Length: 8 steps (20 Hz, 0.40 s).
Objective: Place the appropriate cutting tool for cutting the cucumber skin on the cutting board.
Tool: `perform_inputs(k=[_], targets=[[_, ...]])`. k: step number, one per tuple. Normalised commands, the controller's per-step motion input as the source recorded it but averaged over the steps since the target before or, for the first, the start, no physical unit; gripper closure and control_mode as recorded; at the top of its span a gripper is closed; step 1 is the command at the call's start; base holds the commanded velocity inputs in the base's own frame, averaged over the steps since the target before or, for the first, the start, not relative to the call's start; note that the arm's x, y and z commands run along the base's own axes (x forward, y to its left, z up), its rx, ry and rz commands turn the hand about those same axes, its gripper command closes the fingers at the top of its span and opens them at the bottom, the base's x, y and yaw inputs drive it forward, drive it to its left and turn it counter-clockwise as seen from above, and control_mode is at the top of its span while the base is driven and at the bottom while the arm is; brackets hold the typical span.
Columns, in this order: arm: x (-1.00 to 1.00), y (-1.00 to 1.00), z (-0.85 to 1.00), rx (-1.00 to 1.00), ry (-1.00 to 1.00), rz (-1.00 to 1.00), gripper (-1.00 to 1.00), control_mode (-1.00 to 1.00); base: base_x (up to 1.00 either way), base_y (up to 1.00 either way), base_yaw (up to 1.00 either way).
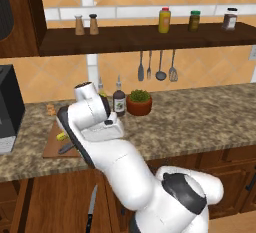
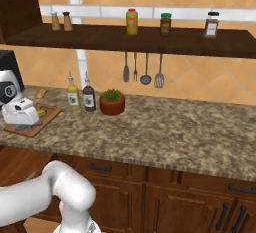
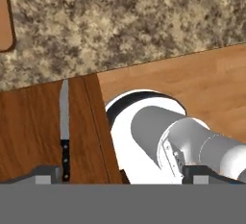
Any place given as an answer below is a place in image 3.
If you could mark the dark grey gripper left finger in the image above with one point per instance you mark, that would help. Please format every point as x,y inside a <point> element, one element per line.
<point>44,173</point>

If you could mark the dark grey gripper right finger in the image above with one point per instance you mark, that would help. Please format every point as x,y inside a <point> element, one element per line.
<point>200,174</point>

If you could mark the light brown wooden cutting board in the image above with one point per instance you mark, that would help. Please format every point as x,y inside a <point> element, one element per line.
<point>4,16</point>

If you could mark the dark brown wooden drawer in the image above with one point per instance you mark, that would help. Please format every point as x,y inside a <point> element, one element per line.
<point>29,131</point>

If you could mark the white and grey round object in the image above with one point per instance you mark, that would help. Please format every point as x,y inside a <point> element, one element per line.
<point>141,138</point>

